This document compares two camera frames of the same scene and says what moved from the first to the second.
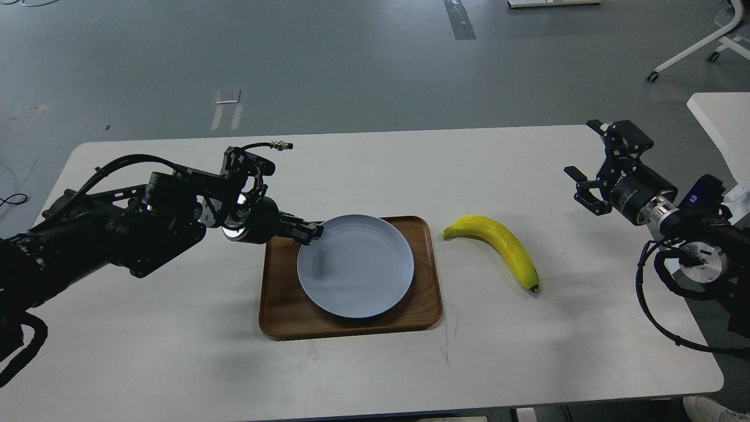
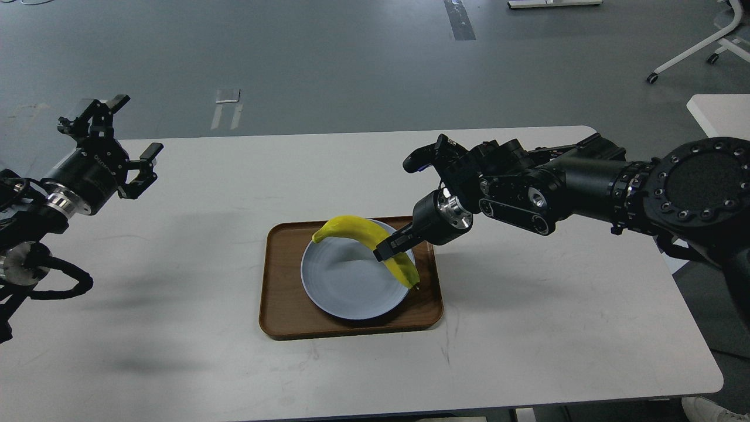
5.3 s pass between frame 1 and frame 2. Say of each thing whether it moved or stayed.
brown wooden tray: stayed
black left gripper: moved
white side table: stayed
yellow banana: moved
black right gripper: moved
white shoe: stayed
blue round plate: stayed
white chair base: stayed
